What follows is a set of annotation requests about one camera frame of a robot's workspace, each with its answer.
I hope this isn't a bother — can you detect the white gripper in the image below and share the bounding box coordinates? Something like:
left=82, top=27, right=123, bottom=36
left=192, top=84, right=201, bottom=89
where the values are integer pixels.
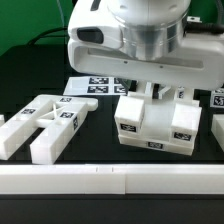
left=67, top=6, right=224, bottom=101

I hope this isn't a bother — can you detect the white chair seat part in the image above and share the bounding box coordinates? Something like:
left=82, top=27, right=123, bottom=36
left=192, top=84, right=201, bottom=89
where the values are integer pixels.
left=118, top=82, right=200, bottom=155

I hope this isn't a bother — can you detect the white chair back frame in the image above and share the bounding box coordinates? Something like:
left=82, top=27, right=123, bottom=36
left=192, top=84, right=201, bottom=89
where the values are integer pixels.
left=0, top=94, right=98, bottom=165

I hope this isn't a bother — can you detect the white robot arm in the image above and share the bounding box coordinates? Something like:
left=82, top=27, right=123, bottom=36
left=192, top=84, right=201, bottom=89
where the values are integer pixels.
left=68, top=0, right=224, bottom=90

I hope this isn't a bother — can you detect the white part right edge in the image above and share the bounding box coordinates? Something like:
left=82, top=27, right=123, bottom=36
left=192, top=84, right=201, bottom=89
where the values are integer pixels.
left=211, top=114, right=224, bottom=152

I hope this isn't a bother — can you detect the white part edge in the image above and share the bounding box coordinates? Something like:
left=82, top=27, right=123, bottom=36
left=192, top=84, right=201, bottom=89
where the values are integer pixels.
left=0, top=115, right=5, bottom=128
left=211, top=114, right=224, bottom=152

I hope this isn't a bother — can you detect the white part left edge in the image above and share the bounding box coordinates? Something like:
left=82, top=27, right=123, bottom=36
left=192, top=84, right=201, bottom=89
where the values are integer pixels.
left=0, top=115, right=5, bottom=128

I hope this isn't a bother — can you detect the white marker base plate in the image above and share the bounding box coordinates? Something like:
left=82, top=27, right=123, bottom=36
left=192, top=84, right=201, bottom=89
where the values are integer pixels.
left=64, top=76, right=126, bottom=96

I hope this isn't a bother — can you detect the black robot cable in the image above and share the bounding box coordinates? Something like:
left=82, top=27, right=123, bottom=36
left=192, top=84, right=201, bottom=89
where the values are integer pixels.
left=27, top=0, right=73, bottom=46

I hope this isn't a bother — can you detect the white front barrier rail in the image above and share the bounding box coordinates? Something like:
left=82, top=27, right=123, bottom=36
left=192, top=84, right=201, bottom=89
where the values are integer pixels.
left=0, top=164, right=224, bottom=195

